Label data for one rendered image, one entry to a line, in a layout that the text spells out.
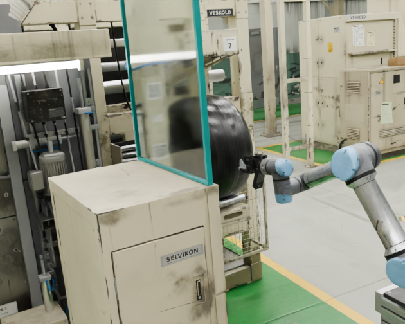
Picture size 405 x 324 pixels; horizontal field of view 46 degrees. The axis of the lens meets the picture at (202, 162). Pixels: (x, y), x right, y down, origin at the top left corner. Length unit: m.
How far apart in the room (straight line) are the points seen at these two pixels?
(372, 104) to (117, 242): 5.75
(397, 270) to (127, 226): 0.94
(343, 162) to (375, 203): 0.18
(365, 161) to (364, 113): 5.07
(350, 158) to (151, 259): 0.79
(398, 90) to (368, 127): 0.69
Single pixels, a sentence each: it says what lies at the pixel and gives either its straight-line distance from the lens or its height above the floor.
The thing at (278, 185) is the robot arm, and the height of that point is 1.09.
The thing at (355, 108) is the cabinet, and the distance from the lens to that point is 7.00.
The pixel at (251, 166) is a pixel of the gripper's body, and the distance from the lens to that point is 2.21.
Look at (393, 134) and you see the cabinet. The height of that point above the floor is 0.33.
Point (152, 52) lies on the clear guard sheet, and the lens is 1.72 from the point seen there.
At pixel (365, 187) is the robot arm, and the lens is 1.81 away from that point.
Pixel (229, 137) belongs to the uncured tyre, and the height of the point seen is 1.26.
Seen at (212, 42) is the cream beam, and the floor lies 1.72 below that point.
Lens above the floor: 1.68
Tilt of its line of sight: 13 degrees down
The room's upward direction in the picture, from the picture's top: 5 degrees counter-clockwise
